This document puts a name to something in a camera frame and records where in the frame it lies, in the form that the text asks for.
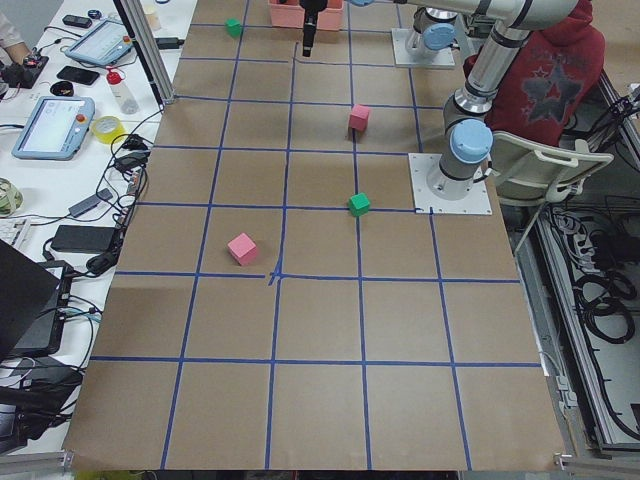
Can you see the yellow tape roll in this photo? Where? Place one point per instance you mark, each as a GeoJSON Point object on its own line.
{"type": "Point", "coordinates": [108, 130]}

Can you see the pink cube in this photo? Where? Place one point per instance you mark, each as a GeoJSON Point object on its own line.
{"type": "Point", "coordinates": [359, 117]}
{"type": "Point", "coordinates": [243, 249]}

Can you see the pink plastic bin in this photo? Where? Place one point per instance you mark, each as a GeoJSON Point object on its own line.
{"type": "Point", "coordinates": [291, 15]}

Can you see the black power adapter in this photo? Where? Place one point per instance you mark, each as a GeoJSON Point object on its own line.
{"type": "Point", "coordinates": [82, 239]}

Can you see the beige plastic chair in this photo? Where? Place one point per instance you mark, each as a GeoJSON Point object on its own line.
{"type": "Point", "coordinates": [530, 174]}

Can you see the near blue teach pendant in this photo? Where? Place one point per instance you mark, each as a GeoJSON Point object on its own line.
{"type": "Point", "coordinates": [55, 129]}

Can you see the grey usb hub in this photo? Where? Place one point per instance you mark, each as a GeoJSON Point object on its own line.
{"type": "Point", "coordinates": [89, 203]}

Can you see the pink cube near centre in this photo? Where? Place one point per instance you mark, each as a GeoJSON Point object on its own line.
{"type": "Point", "coordinates": [243, 249]}

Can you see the person in red hoodie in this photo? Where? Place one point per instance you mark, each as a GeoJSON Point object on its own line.
{"type": "Point", "coordinates": [549, 78]}

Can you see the black laptop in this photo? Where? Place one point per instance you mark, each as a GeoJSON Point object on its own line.
{"type": "Point", "coordinates": [33, 296]}

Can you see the aluminium frame post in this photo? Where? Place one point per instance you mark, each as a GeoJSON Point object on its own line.
{"type": "Point", "coordinates": [133, 18]}

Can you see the black smartphone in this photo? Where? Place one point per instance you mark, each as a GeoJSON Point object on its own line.
{"type": "Point", "coordinates": [78, 75]}

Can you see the pink cube far side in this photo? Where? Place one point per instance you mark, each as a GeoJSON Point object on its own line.
{"type": "Point", "coordinates": [359, 117]}

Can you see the clear bottle red cap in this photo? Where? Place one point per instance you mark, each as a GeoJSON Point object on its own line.
{"type": "Point", "coordinates": [122, 94]}

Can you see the far blue teach pendant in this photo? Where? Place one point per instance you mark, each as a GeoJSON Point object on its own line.
{"type": "Point", "coordinates": [104, 44]}

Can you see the green cube centre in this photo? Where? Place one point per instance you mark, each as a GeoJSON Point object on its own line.
{"type": "Point", "coordinates": [359, 204]}

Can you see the black round dish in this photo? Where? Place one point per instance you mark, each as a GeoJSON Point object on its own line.
{"type": "Point", "coordinates": [62, 88]}

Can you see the green cube far corner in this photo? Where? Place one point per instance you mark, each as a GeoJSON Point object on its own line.
{"type": "Point", "coordinates": [233, 27]}

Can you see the blue teach pendant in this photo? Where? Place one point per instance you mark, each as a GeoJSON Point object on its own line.
{"type": "Point", "coordinates": [55, 129]}
{"type": "Point", "coordinates": [104, 44]}

